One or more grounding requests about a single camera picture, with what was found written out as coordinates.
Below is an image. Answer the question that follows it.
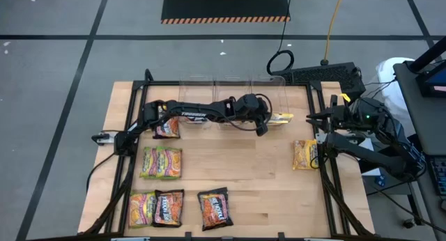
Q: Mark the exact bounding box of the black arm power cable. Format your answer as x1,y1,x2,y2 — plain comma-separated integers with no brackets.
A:
86,153,118,194

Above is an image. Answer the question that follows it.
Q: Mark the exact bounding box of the thin black floor cable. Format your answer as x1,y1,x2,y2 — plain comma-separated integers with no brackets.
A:
362,180,446,235

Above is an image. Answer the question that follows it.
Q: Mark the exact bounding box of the yellow Maruchan noodle packet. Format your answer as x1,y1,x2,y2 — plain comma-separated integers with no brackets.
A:
292,139,320,171
270,111,295,126

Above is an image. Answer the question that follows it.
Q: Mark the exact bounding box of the clear plastic bin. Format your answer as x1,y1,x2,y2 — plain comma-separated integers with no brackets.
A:
213,73,252,129
178,73,215,127
249,72,289,127

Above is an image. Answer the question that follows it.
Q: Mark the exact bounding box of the black hanging cable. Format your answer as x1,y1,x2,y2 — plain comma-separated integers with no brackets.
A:
266,0,295,75

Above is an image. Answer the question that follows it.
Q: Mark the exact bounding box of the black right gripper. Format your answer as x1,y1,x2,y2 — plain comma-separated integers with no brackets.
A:
305,103,356,131

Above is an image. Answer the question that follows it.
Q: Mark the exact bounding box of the grey desk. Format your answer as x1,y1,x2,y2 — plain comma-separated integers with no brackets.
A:
392,59,446,241

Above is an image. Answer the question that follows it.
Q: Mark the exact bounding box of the black metal table frame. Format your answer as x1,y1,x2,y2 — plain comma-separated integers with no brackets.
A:
78,68,376,241

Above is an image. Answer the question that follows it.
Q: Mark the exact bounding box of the green Maruchan noodle packet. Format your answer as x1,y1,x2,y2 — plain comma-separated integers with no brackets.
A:
155,146,183,180
139,147,160,180
128,190,157,230

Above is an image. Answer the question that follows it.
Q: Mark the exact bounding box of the white plastic bag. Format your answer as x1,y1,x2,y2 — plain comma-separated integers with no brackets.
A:
375,56,416,118

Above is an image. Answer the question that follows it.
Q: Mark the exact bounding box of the black monitor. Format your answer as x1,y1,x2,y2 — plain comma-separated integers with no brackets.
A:
415,59,446,98

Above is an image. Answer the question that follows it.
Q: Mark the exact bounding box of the black keyboard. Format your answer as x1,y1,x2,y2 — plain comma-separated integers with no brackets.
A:
429,155,446,197

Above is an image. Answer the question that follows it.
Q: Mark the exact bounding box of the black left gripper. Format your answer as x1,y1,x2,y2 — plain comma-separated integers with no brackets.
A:
240,93,275,127

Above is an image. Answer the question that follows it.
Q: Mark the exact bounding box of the black hazard-striped floor mat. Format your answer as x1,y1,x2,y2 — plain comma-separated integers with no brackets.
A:
160,0,291,25

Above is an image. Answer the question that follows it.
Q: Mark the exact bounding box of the yellow hanging cable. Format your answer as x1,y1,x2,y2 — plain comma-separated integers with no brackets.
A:
323,0,346,67

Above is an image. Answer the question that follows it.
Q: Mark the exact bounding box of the black diagonal stand beam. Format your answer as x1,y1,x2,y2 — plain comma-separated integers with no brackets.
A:
410,36,446,73

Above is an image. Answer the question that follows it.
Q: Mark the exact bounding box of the white paper sheet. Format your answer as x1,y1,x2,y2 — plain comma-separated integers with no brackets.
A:
355,138,383,178

